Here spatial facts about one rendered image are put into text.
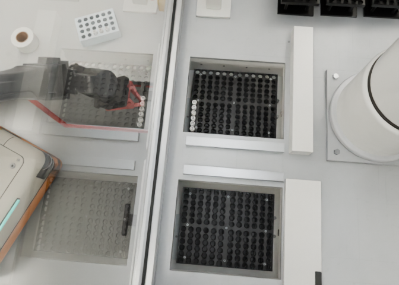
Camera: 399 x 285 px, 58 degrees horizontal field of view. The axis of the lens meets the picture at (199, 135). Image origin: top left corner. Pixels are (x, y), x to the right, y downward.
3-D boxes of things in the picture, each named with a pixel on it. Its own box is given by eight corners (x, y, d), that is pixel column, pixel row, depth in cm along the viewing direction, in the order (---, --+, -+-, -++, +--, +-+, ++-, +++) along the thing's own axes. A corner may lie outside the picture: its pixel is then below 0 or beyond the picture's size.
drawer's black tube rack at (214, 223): (178, 260, 89) (176, 263, 83) (184, 189, 94) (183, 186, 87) (267, 268, 88) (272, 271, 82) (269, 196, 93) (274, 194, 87)
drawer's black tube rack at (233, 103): (189, 138, 97) (188, 132, 91) (195, 78, 102) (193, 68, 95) (271, 144, 96) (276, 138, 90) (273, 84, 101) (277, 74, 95)
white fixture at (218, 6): (195, 16, 94) (195, -8, 85) (198, -11, 97) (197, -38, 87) (230, 19, 94) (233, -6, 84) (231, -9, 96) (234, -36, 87)
